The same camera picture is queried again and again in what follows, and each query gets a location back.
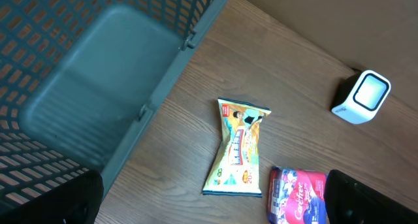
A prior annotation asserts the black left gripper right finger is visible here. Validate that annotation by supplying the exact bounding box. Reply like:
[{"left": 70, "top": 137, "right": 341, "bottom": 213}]
[{"left": 324, "top": 169, "right": 417, "bottom": 224}]

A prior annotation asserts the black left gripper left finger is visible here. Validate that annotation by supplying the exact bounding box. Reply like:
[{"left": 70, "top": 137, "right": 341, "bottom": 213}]
[{"left": 1, "top": 170, "right": 104, "bottom": 223}]

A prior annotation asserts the red purple Carefree pad pack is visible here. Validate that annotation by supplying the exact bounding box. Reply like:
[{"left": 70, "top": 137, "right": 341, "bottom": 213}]
[{"left": 267, "top": 167, "right": 327, "bottom": 224}]

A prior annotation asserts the yellow snack bag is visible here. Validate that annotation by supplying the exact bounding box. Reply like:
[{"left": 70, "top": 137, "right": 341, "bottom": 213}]
[{"left": 202, "top": 97, "right": 271, "bottom": 197}]

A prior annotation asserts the grey plastic mesh basket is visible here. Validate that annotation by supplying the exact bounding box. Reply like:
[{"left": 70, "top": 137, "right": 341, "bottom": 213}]
[{"left": 1, "top": 0, "right": 228, "bottom": 212}]

